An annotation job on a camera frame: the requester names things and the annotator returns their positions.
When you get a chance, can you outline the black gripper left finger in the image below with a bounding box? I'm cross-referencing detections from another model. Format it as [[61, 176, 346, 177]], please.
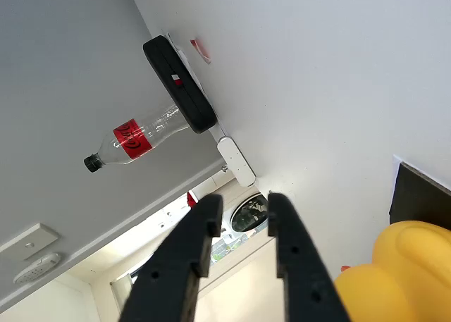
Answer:
[[118, 194, 224, 322]]

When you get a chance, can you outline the black square mat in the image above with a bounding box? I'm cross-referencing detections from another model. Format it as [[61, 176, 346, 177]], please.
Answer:
[[388, 161, 451, 231]]

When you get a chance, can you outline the clear plastic cola bottle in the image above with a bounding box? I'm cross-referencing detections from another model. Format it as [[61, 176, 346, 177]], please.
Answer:
[[83, 103, 190, 174]]

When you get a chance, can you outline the white power bank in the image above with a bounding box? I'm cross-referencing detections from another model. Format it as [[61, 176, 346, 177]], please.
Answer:
[[216, 135, 257, 188]]

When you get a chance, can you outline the yellow rubber duck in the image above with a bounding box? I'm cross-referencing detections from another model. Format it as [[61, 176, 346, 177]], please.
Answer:
[[333, 220, 451, 322]]

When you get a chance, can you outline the red white sticker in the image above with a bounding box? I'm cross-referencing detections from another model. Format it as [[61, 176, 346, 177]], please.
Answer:
[[189, 38, 212, 65]]

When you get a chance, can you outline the black zipped case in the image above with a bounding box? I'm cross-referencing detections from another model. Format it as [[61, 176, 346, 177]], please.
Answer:
[[142, 35, 218, 135]]

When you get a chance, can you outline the round washing machine door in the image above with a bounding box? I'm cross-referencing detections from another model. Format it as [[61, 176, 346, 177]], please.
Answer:
[[229, 193, 269, 233]]

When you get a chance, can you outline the white round smoke detector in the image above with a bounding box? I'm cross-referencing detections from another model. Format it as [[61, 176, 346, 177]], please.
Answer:
[[13, 252, 61, 285]]

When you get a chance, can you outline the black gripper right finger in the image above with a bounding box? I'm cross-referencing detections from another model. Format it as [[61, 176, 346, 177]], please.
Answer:
[[266, 192, 352, 322]]

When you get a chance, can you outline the white rectangular wall plate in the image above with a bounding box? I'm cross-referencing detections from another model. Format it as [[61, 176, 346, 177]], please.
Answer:
[[0, 223, 60, 263]]

